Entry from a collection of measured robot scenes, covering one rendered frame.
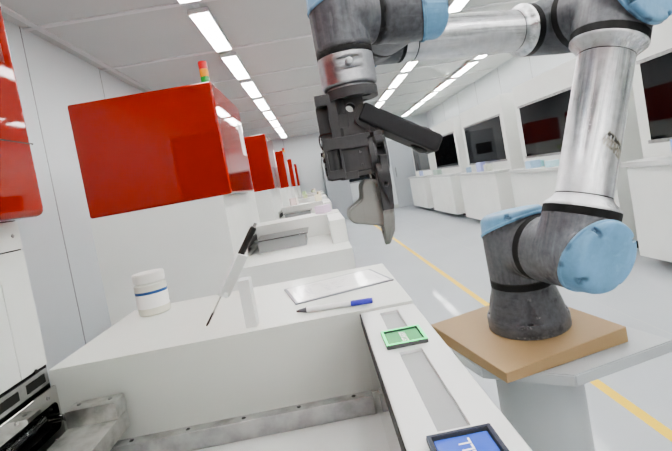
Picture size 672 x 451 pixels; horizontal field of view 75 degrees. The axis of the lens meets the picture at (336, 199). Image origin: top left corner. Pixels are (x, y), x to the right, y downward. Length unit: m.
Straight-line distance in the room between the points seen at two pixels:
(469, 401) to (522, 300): 0.44
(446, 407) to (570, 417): 0.52
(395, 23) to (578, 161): 0.37
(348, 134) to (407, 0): 0.19
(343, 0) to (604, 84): 0.44
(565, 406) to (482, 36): 0.68
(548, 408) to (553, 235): 0.34
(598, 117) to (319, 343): 0.58
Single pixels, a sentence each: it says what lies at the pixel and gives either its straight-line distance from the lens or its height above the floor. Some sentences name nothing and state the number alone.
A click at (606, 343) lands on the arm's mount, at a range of 0.92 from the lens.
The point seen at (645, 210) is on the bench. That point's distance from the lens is 4.45.
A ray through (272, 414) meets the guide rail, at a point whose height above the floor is 0.85.
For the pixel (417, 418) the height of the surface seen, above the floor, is 0.96.
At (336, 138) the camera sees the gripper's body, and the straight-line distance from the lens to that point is 0.56.
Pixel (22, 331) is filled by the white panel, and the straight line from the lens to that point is 0.87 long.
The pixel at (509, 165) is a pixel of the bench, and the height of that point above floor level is 0.95.
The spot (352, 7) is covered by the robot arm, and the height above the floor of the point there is 1.40.
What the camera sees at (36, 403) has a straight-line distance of 0.88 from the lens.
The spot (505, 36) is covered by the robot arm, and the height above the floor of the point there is 1.39.
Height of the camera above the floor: 1.19
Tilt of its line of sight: 2 degrees down
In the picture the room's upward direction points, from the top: 10 degrees counter-clockwise
